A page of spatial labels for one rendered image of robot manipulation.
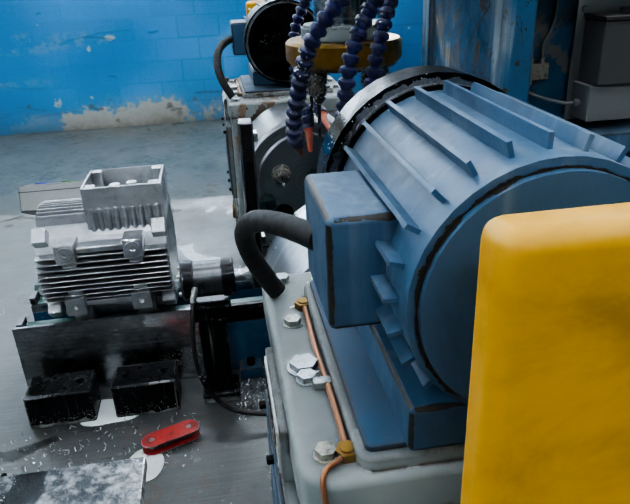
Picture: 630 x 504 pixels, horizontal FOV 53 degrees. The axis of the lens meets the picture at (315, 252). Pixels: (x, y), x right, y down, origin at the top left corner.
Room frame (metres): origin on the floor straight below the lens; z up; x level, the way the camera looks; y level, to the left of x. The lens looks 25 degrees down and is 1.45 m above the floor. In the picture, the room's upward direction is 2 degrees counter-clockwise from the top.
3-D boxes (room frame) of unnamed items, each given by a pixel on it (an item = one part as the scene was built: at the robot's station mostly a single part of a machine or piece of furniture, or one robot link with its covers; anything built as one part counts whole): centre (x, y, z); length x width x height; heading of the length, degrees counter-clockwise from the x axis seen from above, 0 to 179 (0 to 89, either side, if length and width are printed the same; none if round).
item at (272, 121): (1.37, 0.03, 1.04); 0.37 x 0.25 x 0.25; 8
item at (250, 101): (1.61, 0.07, 0.99); 0.35 x 0.31 x 0.37; 8
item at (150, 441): (0.75, 0.23, 0.81); 0.09 x 0.03 x 0.02; 118
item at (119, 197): (0.98, 0.30, 1.11); 0.12 x 0.11 x 0.07; 98
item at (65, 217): (0.97, 0.34, 1.02); 0.20 x 0.19 x 0.19; 98
